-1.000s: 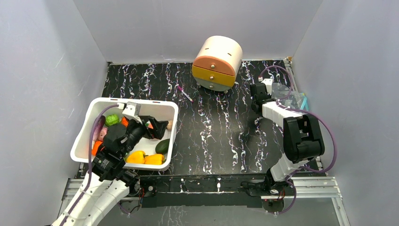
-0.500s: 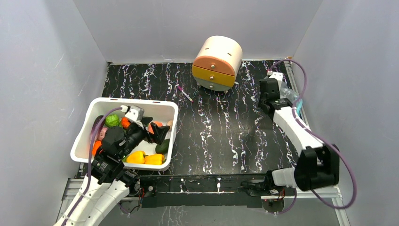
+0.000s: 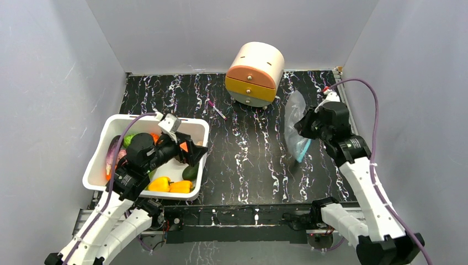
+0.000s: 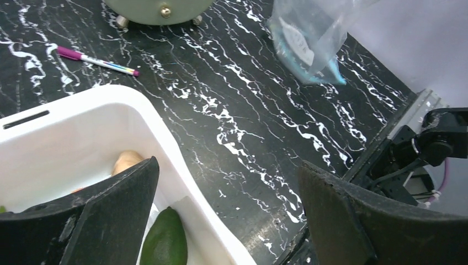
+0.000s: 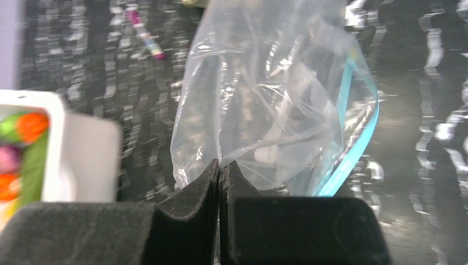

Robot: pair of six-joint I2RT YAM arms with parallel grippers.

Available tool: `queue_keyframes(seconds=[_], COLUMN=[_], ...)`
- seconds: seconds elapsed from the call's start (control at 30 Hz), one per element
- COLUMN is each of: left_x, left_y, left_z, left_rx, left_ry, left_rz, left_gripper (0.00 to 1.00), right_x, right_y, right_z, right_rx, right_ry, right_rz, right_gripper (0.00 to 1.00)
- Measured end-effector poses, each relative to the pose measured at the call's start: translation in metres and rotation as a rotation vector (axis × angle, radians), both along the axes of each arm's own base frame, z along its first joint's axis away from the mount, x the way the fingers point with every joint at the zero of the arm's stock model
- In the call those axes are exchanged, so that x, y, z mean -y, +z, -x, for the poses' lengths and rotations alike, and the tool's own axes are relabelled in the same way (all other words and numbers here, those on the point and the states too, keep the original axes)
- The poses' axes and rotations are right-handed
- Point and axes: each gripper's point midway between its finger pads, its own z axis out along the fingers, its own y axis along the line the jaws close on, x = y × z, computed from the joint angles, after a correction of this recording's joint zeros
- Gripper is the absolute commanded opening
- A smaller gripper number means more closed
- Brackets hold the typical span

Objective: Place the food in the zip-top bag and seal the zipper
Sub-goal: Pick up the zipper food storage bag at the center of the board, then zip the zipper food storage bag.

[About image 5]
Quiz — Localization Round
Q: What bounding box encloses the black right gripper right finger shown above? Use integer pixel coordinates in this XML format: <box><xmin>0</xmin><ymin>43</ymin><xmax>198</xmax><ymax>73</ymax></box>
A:
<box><xmin>219</xmin><ymin>162</ymin><xmax>391</xmax><ymax>264</ymax></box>

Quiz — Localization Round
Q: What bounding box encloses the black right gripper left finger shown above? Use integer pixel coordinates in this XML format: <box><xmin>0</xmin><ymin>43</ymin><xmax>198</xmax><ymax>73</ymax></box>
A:
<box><xmin>141</xmin><ymin>159</ymin><xmax>220</xmax><ymax>264</ymax></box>

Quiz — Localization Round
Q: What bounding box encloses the clear zip top bag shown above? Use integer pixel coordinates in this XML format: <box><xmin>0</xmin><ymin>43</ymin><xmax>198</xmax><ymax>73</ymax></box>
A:
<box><xmin>171</xmin><ymin>1</ymin><xmax>379</xmax><ymax>197</ymax></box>

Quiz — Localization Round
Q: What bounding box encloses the white plastic bin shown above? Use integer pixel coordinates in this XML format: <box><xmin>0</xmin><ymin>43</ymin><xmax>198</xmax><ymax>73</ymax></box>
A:
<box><xmin>0</xmin><ymin>89</ymin><xmax>123</xmax><ymax>235</ymax></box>

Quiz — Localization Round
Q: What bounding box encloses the green cucumber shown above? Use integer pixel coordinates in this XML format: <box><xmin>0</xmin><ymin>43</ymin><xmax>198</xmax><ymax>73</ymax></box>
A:
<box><xmin>18</xmin><ymin>130</ymin><xmax>49</xmax><ymax>208</ymax></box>

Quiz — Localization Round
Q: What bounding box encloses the orange bell pepper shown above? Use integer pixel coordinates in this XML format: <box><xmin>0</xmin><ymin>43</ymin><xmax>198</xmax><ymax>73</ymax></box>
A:
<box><xmin>0</xmin><ymin>173</ymin><xmax>20</xmax><ymax>202</ymax></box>

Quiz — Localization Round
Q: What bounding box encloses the orange pumpkin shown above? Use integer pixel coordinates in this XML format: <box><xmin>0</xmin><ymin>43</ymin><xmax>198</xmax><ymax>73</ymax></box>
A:
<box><xmin>16</xmin><ymin>112</ymin><xmax>49</xmax><ymax>143</ymax></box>

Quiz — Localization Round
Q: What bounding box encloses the red onion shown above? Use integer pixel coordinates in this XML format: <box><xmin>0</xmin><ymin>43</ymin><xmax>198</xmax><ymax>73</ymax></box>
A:
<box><xmin>1</xmin><ymin>145</ymin><xmax>22</xmax><ymax>174</ymax></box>

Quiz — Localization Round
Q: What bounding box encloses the green cabbage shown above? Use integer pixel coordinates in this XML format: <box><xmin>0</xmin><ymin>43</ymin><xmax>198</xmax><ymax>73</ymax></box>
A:
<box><xmin>1</xmin><ymin>113</ymin><xmax>25</xmax><ymax>144</ymax></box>

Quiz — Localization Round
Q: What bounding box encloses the pink marker pen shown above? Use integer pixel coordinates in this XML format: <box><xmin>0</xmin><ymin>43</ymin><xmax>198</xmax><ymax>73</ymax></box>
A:
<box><xmin>125</xmin><ymin>3</ymin><xmax>166</xmax><ymax>60</ymax></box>

